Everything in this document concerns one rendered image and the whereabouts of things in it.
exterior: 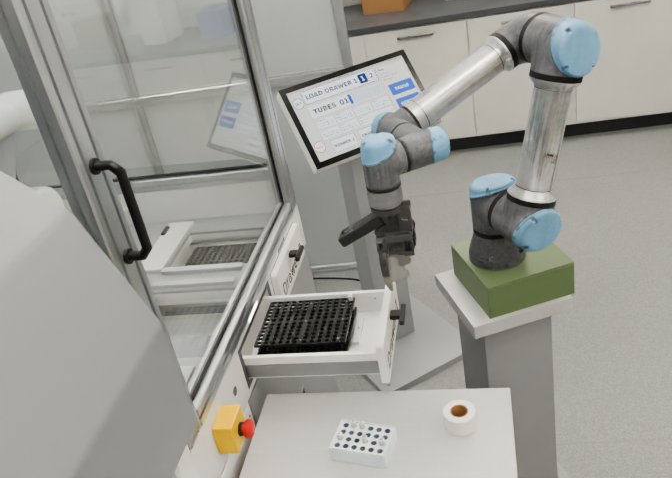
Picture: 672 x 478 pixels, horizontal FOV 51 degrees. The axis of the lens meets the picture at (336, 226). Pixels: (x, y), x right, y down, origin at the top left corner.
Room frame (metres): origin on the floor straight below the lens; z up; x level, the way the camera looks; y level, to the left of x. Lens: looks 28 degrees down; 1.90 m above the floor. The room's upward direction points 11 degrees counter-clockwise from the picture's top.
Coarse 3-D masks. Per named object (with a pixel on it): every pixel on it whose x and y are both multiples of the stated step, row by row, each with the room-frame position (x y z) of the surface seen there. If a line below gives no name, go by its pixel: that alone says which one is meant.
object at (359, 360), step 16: (336, 304) 1.52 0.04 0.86; (368, 304) 1.50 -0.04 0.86; (256, 320) 1.50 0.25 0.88; (368, 320) 1.46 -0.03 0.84; (256, 336) 1.47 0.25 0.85; (352, 336) 1.41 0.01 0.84; (368, 336) 1.39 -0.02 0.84; (256, 352) 1.42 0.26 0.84; (320, 352) 1.30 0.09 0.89; (336, 352) 1.28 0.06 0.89; (352, 352) 1.27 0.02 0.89; (368, 352) 1.26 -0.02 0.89; (256, 368) 1.32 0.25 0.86; (272, 368) 1.31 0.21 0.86; (288, 368) 1.30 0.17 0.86; (304, 368) 1.29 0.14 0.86; (320, 368) 1.28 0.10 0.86; (336, 368) 1.27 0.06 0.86; (352, 368) 1.26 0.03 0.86; (368, 368) 1.26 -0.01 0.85
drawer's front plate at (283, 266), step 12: (288, 240) 1.79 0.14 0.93; (300, 240) 1.88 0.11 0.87; (288, 252) 1.75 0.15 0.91; (276, 264) 1.67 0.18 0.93; (288, 264) 1.72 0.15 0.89; (300, 264) 1.83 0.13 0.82; (276, 276) 1.61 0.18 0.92; (288, 276) 1.70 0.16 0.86; (276, 288) 1.61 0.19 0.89; (288, 288) 1.68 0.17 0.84
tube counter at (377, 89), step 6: (378, 84) 2.44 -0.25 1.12; (360, 90) 2.41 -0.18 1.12; (366, 90) 2.42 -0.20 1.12; (372, 90) 2.42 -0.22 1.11; (378, 90) 2.43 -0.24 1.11; (384, 90) 2.43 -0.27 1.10; (342, 96) 2.39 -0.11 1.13; (348, 96) 2.39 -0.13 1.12; (354, 96) 2.39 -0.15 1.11; (360, 96) 2.40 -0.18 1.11; (366, 96) 2.40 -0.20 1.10; (372, 96) 2.41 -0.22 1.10; (342, 102) 2.37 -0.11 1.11; (348, 102) 2.37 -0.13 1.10; (354, 102) 2.38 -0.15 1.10
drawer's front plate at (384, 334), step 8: (384, 296) 1.42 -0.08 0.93; (392, 296) 1.44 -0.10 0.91; (384, 304) 1.38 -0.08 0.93; (392, 304) 1.42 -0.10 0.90; (384, 312) 1.35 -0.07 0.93; (384, 320) 1.32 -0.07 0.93; (392, 320) 1.39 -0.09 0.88; (384, 328) 1.29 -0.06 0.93; (392, 328) 1.37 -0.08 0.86; (384, 336) 1.26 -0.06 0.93; (376, 344) 1.24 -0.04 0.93; (384, 344) 1.25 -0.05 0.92; (376, 352) 1.23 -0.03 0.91; (384, 352) 1.23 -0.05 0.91; (392, 352) 1.32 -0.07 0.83; (384, 360) 1.23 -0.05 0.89; (392, 360) 1.30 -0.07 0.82; (384, 368) 1.23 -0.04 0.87; (384, 376) 1.23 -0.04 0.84
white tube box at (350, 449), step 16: (336, 432) 1.14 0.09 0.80; (352, 432) 1.14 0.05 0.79; (368, 432) 1.12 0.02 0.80; (384, 432) 1.11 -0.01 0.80; (336, 448) 1.09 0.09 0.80; (352, 448) 1.09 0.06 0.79; (368, 448) 1.08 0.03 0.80; (384, 448) 1.07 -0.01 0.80; (368, 464) 1.06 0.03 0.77; (384, 464) 1.05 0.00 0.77
